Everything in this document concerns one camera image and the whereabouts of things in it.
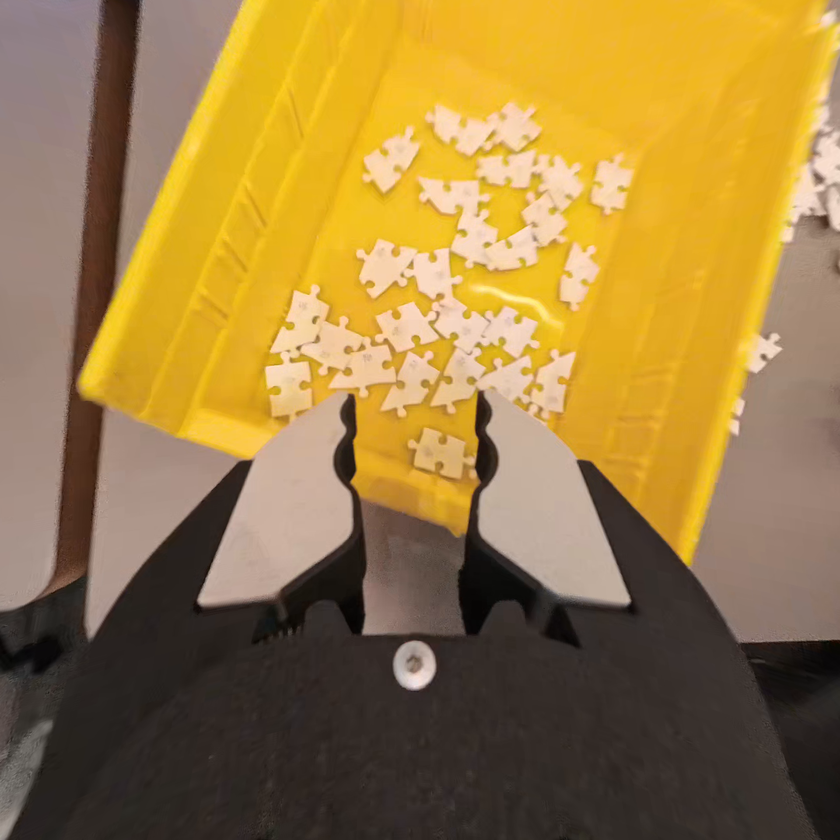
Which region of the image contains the group of puzzle pieces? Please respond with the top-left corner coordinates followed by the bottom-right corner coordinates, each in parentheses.
top-left (727, 98), bottom-right (840, 437)

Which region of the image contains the yellow box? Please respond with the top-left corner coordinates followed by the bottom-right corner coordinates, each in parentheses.
top-left (77, 0), bottom-right (840, 567)

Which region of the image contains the batch of white puzzle pieces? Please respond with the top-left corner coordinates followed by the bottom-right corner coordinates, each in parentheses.
top-left (264, 101), bottom-right (636, 481)

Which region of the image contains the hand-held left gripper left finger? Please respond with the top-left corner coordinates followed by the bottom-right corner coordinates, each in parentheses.
top-left (196, 392), bottom-right (366, 636)

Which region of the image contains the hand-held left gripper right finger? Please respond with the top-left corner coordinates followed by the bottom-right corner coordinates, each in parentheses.
top-left (458, 392), bottom-right (634, 636)

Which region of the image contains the dark brown wooden bar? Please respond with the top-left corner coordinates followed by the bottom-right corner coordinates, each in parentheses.
top-left (52, 0), bottom-right (143, 595)

